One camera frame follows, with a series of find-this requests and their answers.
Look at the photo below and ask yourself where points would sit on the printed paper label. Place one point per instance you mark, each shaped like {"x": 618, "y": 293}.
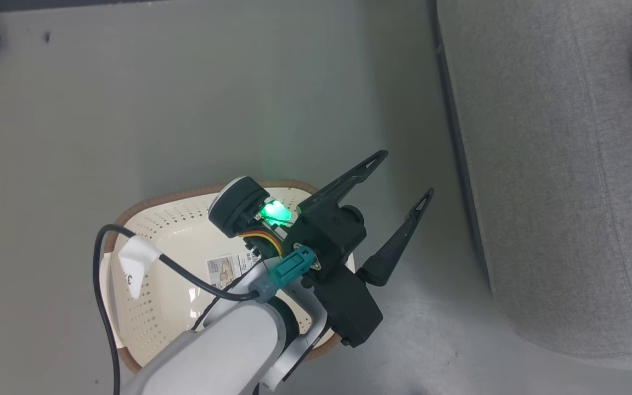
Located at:
{"x": 225, "y": 270}

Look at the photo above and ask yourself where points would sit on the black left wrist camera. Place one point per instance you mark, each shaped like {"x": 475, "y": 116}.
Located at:
{"x": 329, "y": 230}

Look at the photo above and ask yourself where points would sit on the grey fabric sofa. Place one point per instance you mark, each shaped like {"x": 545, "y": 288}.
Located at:
{"x": 557, "y": 164}

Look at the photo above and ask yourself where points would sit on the cream perforated laundry basket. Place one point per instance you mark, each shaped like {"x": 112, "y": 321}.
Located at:
{"x": 179, "y": 230}

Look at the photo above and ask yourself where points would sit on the black wall baseboard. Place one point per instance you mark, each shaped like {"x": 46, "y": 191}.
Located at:
{"x": 20, "y": 4}

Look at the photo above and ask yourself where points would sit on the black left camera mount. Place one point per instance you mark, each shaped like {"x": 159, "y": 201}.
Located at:
{"x": 349, "y": 307}

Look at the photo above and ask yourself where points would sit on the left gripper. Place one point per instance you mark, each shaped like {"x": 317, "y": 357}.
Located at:
{"x": 236, "y": 206}

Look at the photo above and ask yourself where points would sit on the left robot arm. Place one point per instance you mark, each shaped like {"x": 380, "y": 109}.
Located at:
{"x": 228, "y": 345}

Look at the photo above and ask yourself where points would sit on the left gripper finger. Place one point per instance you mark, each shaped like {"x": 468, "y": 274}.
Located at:
{"x": 398, "y": 241}

